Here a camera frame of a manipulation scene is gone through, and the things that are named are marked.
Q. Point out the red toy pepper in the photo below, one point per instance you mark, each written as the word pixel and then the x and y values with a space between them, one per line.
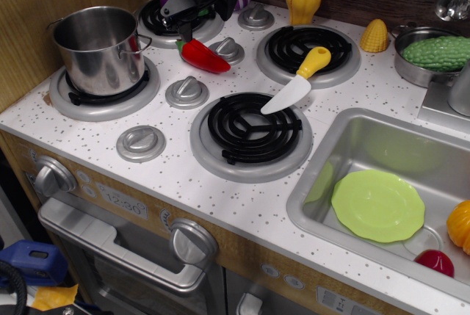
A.
pixel 200 56

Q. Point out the yellow toy bell pepper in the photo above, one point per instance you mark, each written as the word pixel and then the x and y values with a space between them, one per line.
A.
pixel 302 11

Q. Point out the stainless steel pot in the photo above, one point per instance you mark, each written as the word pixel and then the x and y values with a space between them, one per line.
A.
pixel 101 51

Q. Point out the small steel pan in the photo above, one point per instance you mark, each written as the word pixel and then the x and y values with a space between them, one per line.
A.
pixel 405 35

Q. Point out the silver stove knob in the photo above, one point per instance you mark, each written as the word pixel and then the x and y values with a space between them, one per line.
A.
pixel 228 49
pixel 256 18
pixel 188 93
pixel 140 144

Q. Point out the back left black burner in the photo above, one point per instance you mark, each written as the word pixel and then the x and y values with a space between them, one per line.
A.
pixel 204 28

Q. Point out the black burner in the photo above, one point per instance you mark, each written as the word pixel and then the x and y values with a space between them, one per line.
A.
pixel 73 104
pixel 282 51
pixel 233 140
pixel 204 28

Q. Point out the front left black burner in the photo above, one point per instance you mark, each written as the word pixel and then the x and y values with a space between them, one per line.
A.
pixel 73 104

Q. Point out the front right black burner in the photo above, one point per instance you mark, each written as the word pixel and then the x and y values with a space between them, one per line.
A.
pixel 233 140

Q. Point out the back right black burner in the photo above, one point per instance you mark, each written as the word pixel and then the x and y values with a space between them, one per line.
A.
pixel 282 51

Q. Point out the yellow toy corn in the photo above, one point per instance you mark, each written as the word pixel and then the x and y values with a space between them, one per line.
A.
pixel 375 37

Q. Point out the silver sink basin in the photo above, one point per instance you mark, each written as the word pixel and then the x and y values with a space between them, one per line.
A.
pixel 435 164

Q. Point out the digital clock display panel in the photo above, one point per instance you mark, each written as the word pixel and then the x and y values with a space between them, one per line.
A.
pixel 123 201

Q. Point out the silver oven dial left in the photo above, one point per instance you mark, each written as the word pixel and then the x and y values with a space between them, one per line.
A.
pixel 53 177

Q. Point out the silver oven dial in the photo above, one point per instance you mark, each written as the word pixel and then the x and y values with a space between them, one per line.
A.
pixel 191 243
pixel 53 177

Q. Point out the silver oven dial right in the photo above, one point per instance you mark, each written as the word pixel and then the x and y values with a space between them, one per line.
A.
pixel 191 243

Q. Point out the green toy bitter gourd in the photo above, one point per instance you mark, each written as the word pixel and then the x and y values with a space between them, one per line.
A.
pixel 440 54

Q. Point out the hanging steel ladle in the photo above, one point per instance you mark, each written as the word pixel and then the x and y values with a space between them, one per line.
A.
pixel 452 10

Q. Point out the green plastic plate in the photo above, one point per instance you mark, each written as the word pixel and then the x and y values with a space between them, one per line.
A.
pixel 378 206

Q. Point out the steel cup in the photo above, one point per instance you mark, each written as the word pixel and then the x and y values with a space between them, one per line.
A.
pixel 458 98

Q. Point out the blue tool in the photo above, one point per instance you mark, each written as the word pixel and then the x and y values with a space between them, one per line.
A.
pixel 40 264

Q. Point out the orange toy pumpkin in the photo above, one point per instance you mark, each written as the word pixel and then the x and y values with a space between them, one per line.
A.
pixel 458 226

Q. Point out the red toy apple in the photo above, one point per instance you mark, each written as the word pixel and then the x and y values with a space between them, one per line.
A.
pixel 436 260

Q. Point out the yellow handled toy knife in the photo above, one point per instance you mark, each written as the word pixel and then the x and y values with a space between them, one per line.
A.
pixel 299 87

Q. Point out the silver oven door handle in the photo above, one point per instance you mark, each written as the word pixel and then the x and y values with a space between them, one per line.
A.
pixel 98 237

